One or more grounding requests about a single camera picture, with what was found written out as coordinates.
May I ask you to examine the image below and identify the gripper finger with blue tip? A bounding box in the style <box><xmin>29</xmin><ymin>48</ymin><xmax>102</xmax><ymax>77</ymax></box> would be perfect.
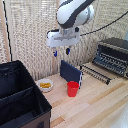
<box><xmin>53</xmin><ymin>47</ymin><xmax>59</xmax><ymax>58</ymax></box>
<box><xmin>65</xmin><ymin>46</ymin><xmax>72</xmax><ymax>56</ymax></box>

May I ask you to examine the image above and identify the grey box on rack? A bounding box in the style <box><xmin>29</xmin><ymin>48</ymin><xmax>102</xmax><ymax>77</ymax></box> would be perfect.
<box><xmin>92</xmin><ymin>37</ymin><xmax>128</xmax><ymax>80</ymax></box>

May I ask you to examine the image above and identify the grey ridged oven tray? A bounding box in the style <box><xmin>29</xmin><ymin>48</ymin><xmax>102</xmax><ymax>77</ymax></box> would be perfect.
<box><xmin>93</xmin><ymin>52</ymin><xmax>128</xmax><ymax>75</ymax></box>

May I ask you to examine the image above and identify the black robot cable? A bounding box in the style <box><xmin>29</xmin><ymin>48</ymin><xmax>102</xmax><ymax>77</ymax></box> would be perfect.
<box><xmin>79</xmin><ymin>10</ymin><xmax>128</xmax><ymax>37</ymax></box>

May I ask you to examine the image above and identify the small white bowl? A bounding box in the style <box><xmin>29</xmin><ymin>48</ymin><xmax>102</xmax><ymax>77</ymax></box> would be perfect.
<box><xmin>36</xmin><ymin>78</ymin><xmax>54</xmax><ymax>93</ymax></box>

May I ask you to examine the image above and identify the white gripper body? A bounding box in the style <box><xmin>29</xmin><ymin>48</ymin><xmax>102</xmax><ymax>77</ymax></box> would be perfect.
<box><xmin>45</xmin><ymin>27</ymin><xmax>82</xmax><ymax>48</ymax></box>

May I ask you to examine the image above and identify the dark blue box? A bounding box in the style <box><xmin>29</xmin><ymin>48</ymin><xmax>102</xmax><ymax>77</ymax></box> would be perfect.
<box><xmin>59</xmin><ymin>59</ymin><xmax>84</xmax><ymax>87</ymax></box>

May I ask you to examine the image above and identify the woven folding screen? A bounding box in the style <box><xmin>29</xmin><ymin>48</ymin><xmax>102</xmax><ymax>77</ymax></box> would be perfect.
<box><xmin>0</xmin><ymin>0</ymin><xmax>128</xmax><ymax>82</ymax></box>

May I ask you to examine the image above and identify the yellow food piece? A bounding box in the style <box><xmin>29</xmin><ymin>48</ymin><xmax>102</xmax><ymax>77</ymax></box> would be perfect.
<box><xmin>39</xmin><ymin>82</ymin><xmax>52</xmax><ymax>89</ymax></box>

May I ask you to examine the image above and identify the black fabric storage box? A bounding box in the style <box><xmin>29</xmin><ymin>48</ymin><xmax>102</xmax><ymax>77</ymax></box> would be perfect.
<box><xmin>0</xmin><ymin>60</ymin><xmax>53</xmax><ymax>128</ymax></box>

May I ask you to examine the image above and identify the red plastic cup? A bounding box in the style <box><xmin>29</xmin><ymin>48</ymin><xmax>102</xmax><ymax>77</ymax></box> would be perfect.
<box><xmin>66</xmin><ymin>80</ymin><xmax>81</xmax><ymax>98</ymax></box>

